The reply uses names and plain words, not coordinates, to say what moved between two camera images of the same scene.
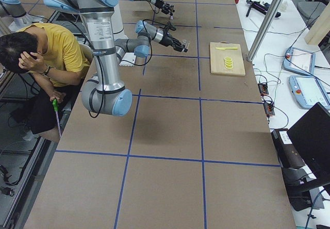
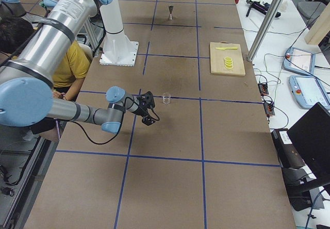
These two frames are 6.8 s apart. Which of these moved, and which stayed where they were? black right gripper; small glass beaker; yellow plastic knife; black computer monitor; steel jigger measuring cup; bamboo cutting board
Moved: black right gripper; small glass beaker
Stayed: black computer monitor; yellow plastic knife; bamboo cutting board; steel jigger measuring cup
